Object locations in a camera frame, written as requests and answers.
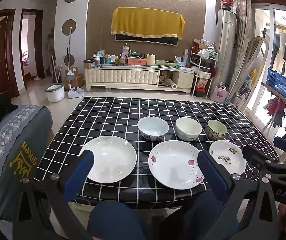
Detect green patterned bowl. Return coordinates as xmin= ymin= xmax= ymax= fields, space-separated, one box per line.
xmin=205 ymin=119 xmax=227 ymax=141

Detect cardboard boxes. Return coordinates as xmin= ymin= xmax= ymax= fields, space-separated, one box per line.
xmin=62 ymin=66 xmax=85 ymax=90

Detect white shelf rack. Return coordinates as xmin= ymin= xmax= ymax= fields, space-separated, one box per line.
xmin=190 ymin=49 xmax=218 ymax=98

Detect plain white bowl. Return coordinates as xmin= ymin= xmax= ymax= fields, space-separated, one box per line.
xmin=175 ymin=117 xmax=203 ymax=141

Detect white mug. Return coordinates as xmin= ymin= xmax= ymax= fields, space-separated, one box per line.
xmin=121 ymin=44 xmax=131 ymax=58

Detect brown door frame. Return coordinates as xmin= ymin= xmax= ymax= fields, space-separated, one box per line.
xmin=20 ymin=9 xmax=46 ymax=90

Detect round brown wall disc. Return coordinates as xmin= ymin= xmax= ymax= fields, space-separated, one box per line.
xmin=64 ymin=54 xmax=75 ymax=67
xmin=62 ymin=19 xmax=77 ymax=36

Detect curved wooden frame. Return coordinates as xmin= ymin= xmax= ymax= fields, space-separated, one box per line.
xmin=226 ymin=36 xmax=271 ymax=105

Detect person's left leg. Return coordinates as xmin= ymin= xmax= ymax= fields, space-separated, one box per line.
xmin=87 ymin=200 xmax=151 ymax=240

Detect yellow cloth cover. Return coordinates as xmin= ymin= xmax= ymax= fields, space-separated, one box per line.
xmin=110 ymin=7 xmax=185 ymax=41

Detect white dustpan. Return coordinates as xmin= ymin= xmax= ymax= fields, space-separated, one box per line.
xmin=68 ymin=86 xmax=85 ymax=99

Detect white mop bucket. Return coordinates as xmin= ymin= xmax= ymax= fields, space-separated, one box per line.
xmin=44 ymin=82 xmax=66 ymax=103

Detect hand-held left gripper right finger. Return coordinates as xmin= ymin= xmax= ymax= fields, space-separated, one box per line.
xmin=197 ymin=151 xmax=283 ymax=240

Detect person's leg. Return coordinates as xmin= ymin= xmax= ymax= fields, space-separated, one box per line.
xmin=87 ymin=200 xmax=151 ymax=240
xmin=180 ymin=192 xmax=241 ymax=240

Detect wooden drying rack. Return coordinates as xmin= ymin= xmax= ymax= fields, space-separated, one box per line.
xmin=260 ymin=81 xmax=286 ymax=135

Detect black television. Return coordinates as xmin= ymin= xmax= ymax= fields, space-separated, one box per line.
xmin=115 ymin=33 xmax=179 ymax=47

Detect white bowl with floral print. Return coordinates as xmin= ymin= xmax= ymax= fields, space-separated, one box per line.
xmin=137 ymin=116 xmax=170 ymax=141

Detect white mop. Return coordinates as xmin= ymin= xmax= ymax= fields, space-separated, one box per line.
xmin=64 ymin=26 xmax=76 ymax=92

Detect black white checkered tablecloth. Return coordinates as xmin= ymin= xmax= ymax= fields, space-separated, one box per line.
xmin=32 ymin=96 xmax=281 ymax=209

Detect pink box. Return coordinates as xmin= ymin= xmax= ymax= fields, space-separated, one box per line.
xmin=127 ymin=57 xmax=147 ymax=65

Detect pink bag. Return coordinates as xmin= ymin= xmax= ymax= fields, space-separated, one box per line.
xmin=211 ymin=84 xmax=229 ymax=103

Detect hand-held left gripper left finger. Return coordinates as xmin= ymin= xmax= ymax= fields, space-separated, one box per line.
xmin=18 ymin=150 xmax=95 ymax=240

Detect plain white plate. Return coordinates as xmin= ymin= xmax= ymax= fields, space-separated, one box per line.
xmin=79 ymin=135 xmax=137 ymax=183

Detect beige curtain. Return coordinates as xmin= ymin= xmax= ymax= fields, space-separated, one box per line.
xmin=233 ymin=0 xmax=253 ymax=105

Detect cream television cabinet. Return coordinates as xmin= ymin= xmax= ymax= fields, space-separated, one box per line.
xmin=84 ymin=65 xmax=196 ymax=94

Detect small white plate dark print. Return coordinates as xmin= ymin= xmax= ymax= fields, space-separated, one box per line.
xmin=209 ymin=140 xmax=247 ymax=175

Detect standing air conditioner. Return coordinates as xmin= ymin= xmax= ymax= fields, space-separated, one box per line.
xmin=215 ymin=9 xmax=238 ymax=98

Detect blue plastic basket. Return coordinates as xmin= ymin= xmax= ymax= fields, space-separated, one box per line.
xmin=266 ymin=68 xmax=286 ymax=98

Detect white plate with pink flowers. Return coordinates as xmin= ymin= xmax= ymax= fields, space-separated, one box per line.
xmin=148 ymin=140 xmax=205 ymax=190

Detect vase with red flowers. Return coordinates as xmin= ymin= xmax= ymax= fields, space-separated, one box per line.
xmin=218 ymin=0 xmax=236 ymax=12

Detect person's right leg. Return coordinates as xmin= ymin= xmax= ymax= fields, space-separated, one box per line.
xmin=180 ymin=192 xmax=241 ymax=240

